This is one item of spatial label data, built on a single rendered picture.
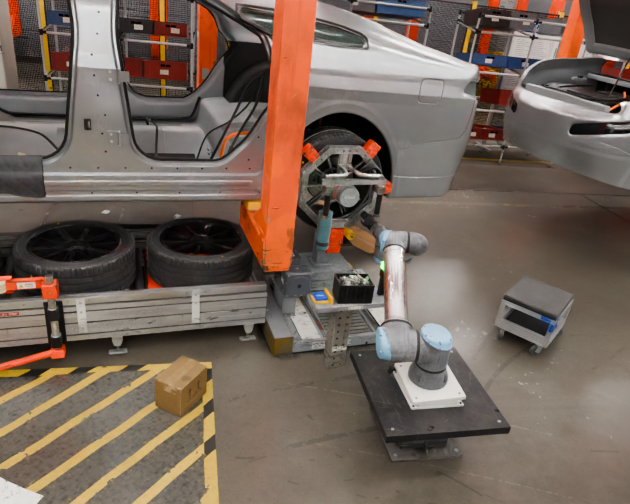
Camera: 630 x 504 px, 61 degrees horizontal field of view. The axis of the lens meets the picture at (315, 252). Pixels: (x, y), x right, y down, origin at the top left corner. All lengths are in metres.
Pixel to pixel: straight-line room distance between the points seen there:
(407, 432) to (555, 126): 3.51
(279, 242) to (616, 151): 3.12
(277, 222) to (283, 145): 0.42
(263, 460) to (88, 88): 2.08
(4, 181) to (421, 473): 2.59
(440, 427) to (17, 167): 2.52
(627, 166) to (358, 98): 2.58
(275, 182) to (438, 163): 1.40
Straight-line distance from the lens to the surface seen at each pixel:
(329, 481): 2.63
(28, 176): 3.29
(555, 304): 3.77
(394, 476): 2.72
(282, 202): 2.87
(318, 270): 3.74
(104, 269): 3.17
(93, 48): 3.15
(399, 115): 3.57
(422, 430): 2.52
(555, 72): 6.56
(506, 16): 7.83
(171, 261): 3.20
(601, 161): 5.14
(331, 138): 3.40
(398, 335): 2.51
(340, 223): 3.54
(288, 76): 2.70
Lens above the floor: 1.98
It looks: 26 degrees down
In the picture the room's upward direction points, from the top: 7 degrees clockwise
